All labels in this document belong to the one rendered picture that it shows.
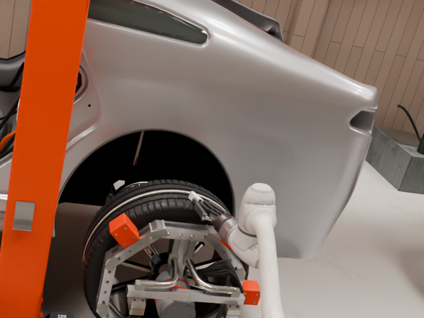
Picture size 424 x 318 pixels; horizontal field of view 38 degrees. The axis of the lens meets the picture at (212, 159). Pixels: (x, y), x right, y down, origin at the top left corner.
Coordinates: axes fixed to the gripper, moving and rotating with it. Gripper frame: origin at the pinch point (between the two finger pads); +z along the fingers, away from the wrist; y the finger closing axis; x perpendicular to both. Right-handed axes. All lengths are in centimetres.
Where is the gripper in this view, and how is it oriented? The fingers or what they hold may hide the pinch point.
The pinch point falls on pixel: (195, 199)
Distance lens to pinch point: 230.7
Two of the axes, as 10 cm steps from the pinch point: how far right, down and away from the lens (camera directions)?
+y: 7.5, 0.1, 6.6
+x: 3.1, -8.9, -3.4
